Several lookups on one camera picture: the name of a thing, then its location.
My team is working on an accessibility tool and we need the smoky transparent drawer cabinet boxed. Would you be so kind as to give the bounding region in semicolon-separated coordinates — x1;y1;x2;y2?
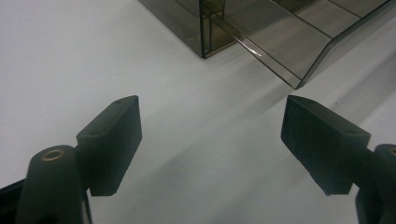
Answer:
138;0;237;60

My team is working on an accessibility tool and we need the white table sheet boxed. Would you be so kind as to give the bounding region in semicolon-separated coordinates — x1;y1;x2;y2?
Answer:
0;0;396;224

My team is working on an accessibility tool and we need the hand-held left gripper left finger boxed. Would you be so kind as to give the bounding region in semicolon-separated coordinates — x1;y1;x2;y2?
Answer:
76;94;144;198

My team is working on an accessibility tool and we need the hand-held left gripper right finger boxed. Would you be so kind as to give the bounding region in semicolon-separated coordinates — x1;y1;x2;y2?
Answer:
279;94;372;196

